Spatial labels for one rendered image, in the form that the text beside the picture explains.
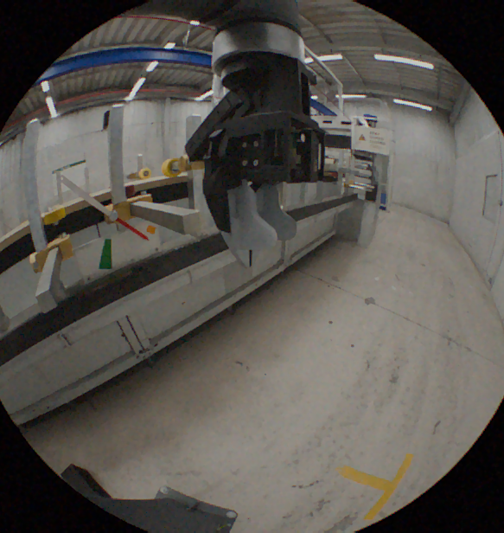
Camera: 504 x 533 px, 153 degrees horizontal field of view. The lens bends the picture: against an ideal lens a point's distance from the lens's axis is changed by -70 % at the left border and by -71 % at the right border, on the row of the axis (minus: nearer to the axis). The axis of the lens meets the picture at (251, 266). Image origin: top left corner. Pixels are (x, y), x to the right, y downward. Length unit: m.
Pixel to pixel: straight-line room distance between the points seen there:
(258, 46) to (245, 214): 0.16
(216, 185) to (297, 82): 0.11
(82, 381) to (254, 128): 1.14
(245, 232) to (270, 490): 0.91
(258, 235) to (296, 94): 0.13
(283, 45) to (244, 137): 0.10
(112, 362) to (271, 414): 0.80
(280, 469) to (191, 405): 0.51
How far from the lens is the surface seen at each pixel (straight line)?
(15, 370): 0.84
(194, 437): 0.97
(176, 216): 0.30
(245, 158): 0.17
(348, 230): 2.95
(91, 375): 1.13
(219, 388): 1.04
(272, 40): 0.19
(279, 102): 0.17
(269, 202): 0.21
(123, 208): 0.54
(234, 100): 0.20
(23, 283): 0.84
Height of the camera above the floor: 0.92
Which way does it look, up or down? 29 degrees down
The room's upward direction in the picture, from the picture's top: straight up
